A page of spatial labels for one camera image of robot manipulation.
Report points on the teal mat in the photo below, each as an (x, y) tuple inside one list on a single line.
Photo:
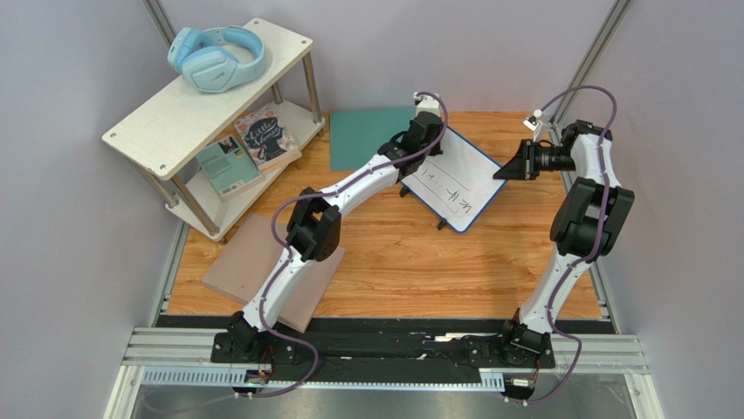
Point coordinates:
[(356, 135)]

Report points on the aluminium frame rail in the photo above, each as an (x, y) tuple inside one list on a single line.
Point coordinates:
[(180, 356)]

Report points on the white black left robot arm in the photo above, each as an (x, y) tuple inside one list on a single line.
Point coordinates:
[(314, 232)]

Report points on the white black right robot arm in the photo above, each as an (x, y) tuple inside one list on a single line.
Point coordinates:
[(585, 228)]

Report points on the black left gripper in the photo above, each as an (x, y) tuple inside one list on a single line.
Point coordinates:
[(438, 151)]

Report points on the blue framed whiteboard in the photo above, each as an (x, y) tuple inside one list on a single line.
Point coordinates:
[(458, 184)]

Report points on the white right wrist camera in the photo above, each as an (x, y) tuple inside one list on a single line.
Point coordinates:
[(536, 124)]

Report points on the light blue headphones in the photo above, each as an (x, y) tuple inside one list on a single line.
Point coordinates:
[(200, 57)]

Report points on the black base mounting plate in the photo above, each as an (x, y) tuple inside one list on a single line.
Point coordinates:
[(386, 351)]

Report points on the floral cover book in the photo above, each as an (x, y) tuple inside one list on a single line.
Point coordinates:
[(266, 138)]

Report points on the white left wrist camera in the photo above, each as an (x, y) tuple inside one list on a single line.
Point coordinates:
[(429, 103)]

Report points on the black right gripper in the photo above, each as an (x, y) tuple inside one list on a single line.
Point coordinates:
[(528, 159)]

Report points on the teal cover book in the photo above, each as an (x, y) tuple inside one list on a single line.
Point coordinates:
[(229, 169)]

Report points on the pink square board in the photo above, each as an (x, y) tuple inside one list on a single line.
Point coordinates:
[(250, 258)]

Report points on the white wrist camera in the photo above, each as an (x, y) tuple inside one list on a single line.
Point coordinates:
[(536, 124), (429, 103)]

